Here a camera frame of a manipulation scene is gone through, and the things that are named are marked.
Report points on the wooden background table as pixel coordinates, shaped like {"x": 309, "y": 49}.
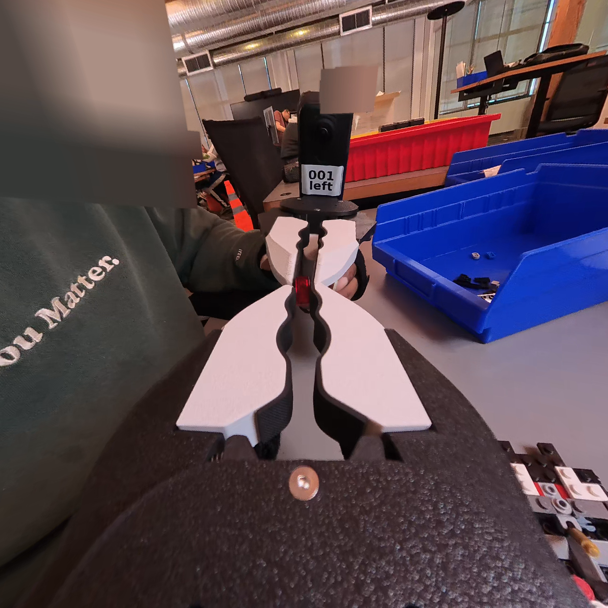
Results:
{"x": 399, "y": 185}

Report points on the brick car model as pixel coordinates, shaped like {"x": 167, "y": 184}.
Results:
{"x": 560, "y": 494}

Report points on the red plastic bin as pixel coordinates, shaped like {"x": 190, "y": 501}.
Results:
{"x": 418, "y": 152}

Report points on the person's left forearm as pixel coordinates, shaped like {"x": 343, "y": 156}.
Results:
{"x": 218, "y": 252}

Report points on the small red brick assembly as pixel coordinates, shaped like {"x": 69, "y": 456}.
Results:
{"x": 302, "y": 290}

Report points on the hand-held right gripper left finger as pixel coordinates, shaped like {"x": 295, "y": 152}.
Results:
{"x": 237, "y": 380}

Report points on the large blue plastic bin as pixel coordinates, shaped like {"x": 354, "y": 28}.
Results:
{"x": 427, "y": 256}

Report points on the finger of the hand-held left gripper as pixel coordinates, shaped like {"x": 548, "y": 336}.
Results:
{"x": 337, "y": 252}
{"x": 283, "y": 249}

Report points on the black floor lamp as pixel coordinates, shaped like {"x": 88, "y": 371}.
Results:
{"x": 442, "y": 47}

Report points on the person's torso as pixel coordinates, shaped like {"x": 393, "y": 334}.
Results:
{"x": 76, "y": 380}

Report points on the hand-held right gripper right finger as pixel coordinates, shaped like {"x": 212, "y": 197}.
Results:
{"x": 370, "y": 380}

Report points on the wooden background desk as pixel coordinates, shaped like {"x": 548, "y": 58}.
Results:
{"x": 541, "y": 68}

